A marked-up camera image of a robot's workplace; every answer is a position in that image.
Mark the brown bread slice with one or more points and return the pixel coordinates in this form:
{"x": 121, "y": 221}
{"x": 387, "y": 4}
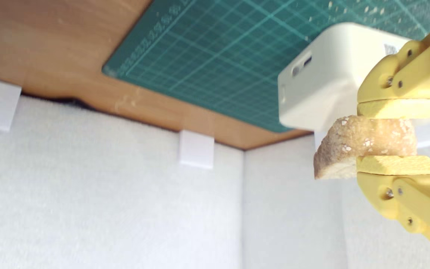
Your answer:
{"x": 364, "y": 136}

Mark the white block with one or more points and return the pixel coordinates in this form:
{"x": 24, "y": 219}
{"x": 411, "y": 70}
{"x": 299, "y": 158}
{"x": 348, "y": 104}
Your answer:
{"x": 323, "y": 86}

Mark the green cutting mat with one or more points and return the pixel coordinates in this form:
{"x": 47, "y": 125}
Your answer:
{"x": 218, "y": 56}

